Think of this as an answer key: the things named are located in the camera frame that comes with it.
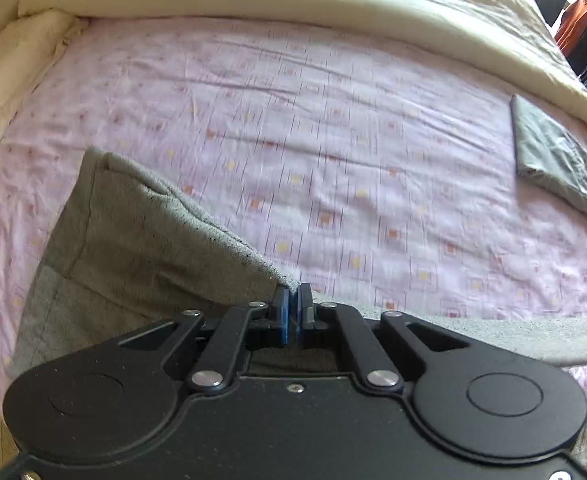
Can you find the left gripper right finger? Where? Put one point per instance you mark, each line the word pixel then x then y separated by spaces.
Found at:
pixel 384 355

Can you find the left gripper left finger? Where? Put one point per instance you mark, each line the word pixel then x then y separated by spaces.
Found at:
pixel 205 354

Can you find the pink patterned bed sheet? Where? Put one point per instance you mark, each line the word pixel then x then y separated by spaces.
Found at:
pixel 203 102

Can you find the folded dark grey garment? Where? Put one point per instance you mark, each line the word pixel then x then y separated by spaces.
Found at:
pixel 547 155

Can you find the hanging orange garment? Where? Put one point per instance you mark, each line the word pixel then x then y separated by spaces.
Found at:
pixel 572 25

